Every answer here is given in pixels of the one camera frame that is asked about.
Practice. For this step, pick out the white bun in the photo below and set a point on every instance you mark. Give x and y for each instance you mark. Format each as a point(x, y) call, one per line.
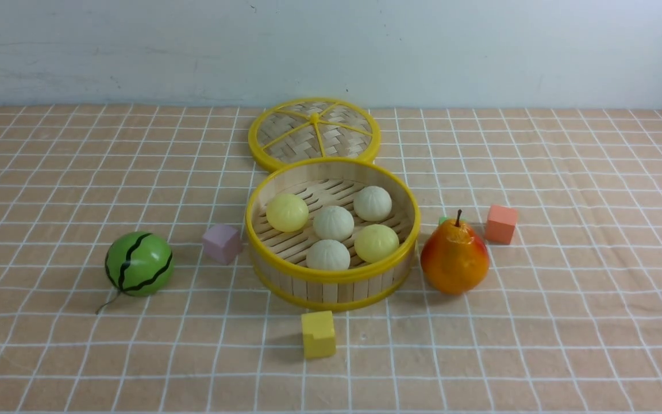
point(372, 204)
point(328, 255)
point(333, 222)

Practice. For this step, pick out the yellow bun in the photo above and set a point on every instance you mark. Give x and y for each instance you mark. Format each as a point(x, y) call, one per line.
point(287, 212)
point(375, 242)

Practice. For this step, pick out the yellow bun front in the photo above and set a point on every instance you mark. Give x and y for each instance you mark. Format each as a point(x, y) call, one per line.
point(375, 242)

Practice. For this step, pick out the bamboo steamer tray yellow rim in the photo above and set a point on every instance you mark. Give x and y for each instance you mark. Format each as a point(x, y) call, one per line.
point(279, 258)

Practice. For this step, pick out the woven steamer lid yellow rim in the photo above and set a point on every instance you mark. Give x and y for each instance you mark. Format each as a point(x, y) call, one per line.
point(314, 127)

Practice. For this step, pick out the purple cube block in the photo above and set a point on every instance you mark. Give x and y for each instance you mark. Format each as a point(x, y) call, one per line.
point(222, 243)

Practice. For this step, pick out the yellow cube block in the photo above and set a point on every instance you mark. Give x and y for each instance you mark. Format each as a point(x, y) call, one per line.
point(318, 334)

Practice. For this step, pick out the orange toy pear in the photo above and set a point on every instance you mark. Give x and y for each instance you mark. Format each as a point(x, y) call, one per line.
point(455, 258)

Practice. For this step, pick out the orange cube block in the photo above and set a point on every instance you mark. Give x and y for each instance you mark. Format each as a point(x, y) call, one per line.
point(500, 224)

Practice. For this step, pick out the green toy watermelon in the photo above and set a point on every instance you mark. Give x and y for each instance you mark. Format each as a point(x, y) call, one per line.
point(138, 264)

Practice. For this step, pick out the checkered peach tablecloth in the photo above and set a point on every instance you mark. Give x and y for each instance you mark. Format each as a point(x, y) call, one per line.
point(568, 320)

